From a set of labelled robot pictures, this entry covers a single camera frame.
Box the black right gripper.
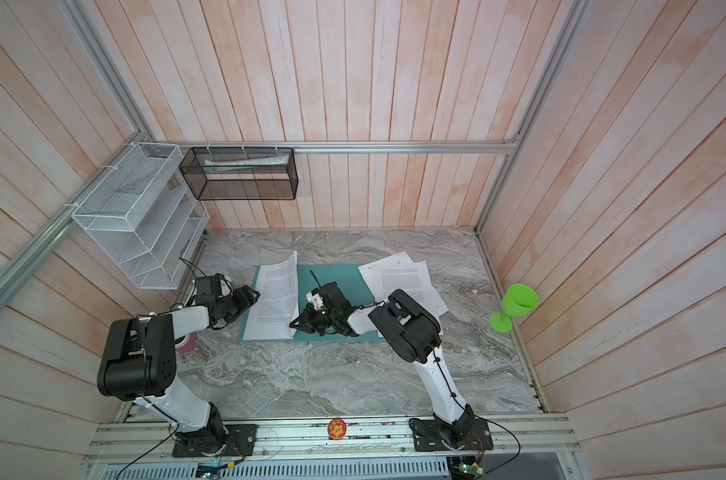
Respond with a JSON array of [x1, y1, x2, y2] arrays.
[[290, 303, 340, 335]]

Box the printed paper sheet top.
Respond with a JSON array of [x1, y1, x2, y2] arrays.
[[242, 251, 299, 341]]

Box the printed paper sheet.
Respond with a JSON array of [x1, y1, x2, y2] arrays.
[[359, 258, 448, 318], [242, 251, 299, 341], [358, 252, 413, 283]]

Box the teal green folder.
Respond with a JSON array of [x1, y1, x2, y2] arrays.
[[238, 263, 385, 344]]

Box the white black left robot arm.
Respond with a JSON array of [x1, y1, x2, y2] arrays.
[[97, 273, 260, 458]]

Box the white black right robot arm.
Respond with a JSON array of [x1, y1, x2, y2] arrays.
[[289, 282, 493, 452]]

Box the printed paper sheet bottom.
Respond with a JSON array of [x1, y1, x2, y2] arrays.
[[358, 252, 413, 283]]

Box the red round sticker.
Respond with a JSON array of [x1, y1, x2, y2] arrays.
[[327, 418, 347, 440]]

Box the printed paper sheet middle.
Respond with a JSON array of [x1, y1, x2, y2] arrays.
[[359, 258, 448, 318]]

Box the green plastic goblet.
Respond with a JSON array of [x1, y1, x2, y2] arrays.
[[489, 284, 539, 333]]

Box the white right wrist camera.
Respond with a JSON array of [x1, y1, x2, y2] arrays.
[[306, 292, 325, 311]]

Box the white wire mesh shelf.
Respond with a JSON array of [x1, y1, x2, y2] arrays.
[[73, 143, 210, 290]]

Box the black wire mesh basket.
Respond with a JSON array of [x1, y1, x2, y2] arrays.
[[180, 146, 299, 201]]

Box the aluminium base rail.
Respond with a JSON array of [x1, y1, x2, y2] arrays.
[[83, 413, 580, 465]]

